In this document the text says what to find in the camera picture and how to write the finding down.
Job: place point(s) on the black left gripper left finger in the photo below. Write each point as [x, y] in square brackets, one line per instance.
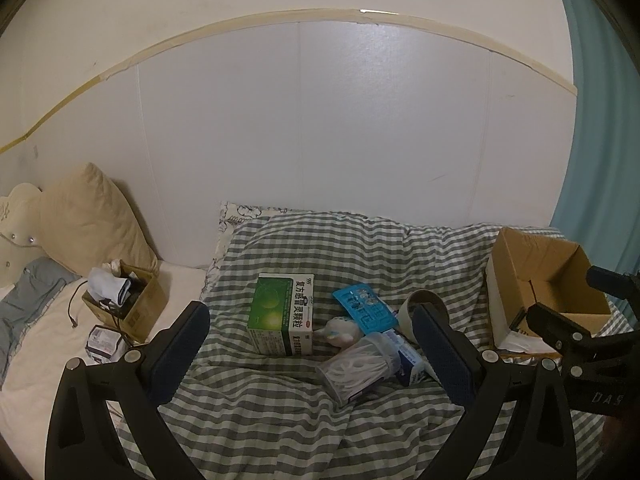
[82, 442]

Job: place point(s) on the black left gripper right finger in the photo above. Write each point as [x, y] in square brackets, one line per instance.
[539, 442]

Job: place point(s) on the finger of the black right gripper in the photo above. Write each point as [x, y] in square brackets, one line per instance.
[621, 286]
[555, 332]

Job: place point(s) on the blue white tissue pack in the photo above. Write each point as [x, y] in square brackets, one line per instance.
[413, 367]

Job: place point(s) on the clear cotton swab jar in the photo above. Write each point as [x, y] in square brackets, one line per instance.
[355, 370]

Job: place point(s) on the small white plush toy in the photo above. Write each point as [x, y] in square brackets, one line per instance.
[340, 332]

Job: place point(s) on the blue blister pack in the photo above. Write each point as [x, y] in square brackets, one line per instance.
[367, 309]

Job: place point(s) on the green white medicine box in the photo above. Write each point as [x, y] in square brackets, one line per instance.
[281, 319]

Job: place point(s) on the open brown cardboard box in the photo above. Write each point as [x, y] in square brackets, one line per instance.
[524, 269]

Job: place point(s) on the teal curtain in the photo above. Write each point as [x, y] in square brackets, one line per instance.
[599, 202]

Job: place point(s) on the small cluttered cardboard box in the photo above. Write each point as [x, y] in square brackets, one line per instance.
[126, 298]

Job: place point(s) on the grey blue garment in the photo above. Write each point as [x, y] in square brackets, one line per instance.
[41, 282]

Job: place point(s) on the cream tufted headboard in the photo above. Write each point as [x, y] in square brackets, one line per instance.
[20, 231]

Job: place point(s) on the grey white checkered blanket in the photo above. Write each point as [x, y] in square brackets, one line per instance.
[241, 415]

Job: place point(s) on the beige pillow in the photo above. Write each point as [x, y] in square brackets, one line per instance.
[85, 221]

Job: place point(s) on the white patterned pillow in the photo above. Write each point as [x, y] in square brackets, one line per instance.
[231, 216]

